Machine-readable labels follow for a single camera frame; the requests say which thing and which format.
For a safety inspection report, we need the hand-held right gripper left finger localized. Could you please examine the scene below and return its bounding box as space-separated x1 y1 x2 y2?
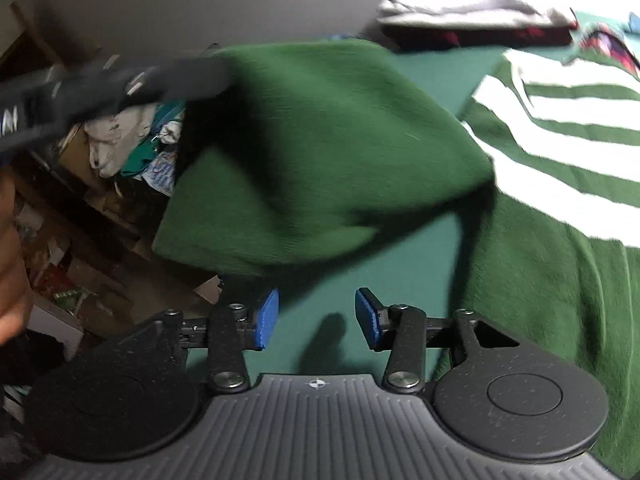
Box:
107 288 280 395

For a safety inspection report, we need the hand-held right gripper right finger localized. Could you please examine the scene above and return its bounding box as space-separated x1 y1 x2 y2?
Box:
355 288 521 393

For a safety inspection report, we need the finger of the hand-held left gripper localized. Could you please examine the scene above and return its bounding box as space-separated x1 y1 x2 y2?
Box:
150 55 236 103

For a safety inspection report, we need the green white-striped sweater plaid collar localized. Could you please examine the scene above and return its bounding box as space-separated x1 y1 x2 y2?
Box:
152 30 640 478

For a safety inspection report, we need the person's left forearm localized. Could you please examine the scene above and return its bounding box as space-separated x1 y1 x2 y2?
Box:
0 170 34 346

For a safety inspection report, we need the teal cloth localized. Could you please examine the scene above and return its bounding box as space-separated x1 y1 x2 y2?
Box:
120 100 187 177

